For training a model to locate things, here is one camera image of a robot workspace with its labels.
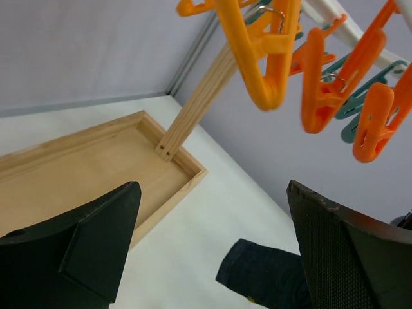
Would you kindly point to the orange clothes peg right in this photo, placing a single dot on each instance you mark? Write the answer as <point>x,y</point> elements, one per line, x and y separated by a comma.
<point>384,110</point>

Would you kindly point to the light orange clothes peg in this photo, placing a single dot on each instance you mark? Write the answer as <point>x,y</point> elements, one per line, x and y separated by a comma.
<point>263,51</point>

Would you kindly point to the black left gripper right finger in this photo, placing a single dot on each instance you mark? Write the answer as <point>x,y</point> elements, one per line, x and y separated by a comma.
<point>350,260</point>

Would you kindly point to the teal clothes peg behind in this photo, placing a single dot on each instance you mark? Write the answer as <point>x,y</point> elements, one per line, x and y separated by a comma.
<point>354,104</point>

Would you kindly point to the wooden hanger rack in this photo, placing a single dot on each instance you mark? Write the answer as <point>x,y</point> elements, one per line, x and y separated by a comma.
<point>48,179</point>

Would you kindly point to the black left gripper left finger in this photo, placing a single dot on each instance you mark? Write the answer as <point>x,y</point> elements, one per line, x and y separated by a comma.
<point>73,260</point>

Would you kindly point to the orange clothes peg middle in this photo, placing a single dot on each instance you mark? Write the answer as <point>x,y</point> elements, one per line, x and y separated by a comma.
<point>321,100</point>

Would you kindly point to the dark navy sock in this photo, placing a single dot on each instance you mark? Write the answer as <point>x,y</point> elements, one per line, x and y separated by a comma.
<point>267,276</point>

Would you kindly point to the white round clip hanger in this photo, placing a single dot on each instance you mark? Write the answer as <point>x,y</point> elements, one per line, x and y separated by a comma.
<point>326,11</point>

